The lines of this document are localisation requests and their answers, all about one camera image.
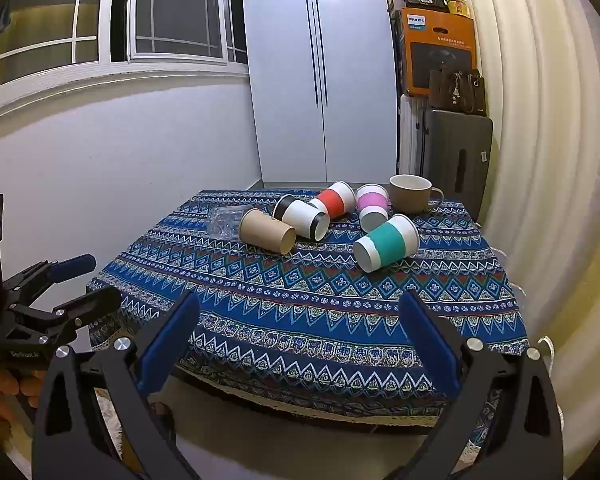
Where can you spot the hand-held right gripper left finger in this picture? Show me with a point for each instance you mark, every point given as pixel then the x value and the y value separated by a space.
pixel 172 332

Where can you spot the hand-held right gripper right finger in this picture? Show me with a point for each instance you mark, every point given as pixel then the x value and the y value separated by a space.
pixel 427 332

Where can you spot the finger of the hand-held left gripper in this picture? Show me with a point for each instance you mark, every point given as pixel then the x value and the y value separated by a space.
pixel 97 302
pixel 75 263

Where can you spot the teal sleeve paper cup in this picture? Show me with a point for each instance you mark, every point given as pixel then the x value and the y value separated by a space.
pixel 387 242

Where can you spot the clear plastic cup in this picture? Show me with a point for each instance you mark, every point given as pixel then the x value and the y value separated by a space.
pixel 225 222

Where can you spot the brown paper cup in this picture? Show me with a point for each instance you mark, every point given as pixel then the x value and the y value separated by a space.
pixel 265 230

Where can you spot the pink sleeve paper cup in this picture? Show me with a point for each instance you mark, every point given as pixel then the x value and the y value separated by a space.
pixel 371 202

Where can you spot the red sleeve paper cup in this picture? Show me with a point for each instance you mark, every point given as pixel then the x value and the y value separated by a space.
pixel 335 200

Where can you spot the black and white paper cup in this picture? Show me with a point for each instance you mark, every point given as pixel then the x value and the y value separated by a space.
pixel 300 215

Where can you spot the person's left hand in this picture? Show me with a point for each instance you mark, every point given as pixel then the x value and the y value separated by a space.
pixel 10 390

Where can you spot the blue patterned tablecloth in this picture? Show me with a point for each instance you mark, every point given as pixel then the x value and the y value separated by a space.
pixel 280 290

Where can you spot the beige ceramic mug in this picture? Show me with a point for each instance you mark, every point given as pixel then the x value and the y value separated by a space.
pixel 410 197

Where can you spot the grey suitcase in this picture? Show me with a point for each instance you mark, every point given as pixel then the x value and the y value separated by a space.
pixel 455 160

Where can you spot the white ribbed radiator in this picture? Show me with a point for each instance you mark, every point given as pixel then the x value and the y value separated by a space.
pixel 410 135

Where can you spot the cream curtain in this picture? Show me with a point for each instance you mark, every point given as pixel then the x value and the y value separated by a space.
pixel 555 160

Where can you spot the brown handbag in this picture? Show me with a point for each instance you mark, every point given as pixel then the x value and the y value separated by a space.
pixel 455 92

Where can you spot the white wardrobe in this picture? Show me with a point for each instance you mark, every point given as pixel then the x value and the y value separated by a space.
pixel 290 85

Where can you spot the orange cardboard box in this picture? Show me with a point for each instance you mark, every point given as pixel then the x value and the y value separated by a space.
pixel 440 42

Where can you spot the yellow container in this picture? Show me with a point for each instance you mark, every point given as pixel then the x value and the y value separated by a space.
pixel 458 6

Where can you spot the white frame window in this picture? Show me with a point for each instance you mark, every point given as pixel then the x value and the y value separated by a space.
pixel 180 10

